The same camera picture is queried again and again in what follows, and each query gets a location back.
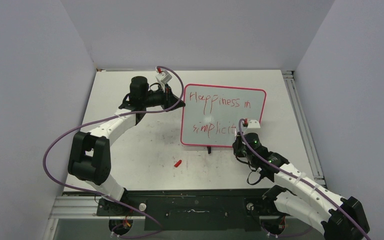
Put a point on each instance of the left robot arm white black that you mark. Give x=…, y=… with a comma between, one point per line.
x=90, y=154

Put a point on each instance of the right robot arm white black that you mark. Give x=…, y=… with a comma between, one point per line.
x=295, y=194

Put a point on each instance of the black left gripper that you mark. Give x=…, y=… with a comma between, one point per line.
x=169, y=99

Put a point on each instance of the aluminium front frame rail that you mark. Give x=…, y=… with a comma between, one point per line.
x=76, y=205

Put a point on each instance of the aluminium right side rail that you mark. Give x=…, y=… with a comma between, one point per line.
x=308, y=141

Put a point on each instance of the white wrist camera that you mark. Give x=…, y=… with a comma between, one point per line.
x=163, y=76
x=251, y=124

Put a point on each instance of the red marker cap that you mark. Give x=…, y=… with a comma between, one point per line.
x=177, y=164

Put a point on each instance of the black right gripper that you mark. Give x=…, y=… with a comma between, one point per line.
x=237, y=145

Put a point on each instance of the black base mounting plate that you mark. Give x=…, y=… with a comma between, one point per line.
x=212, y=224

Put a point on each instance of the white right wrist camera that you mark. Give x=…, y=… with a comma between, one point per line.
x=251, y=124

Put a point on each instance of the pink framed whiteboard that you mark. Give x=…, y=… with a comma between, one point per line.
x=212, y=112

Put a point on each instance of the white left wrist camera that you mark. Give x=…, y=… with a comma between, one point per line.
x=163, y=76

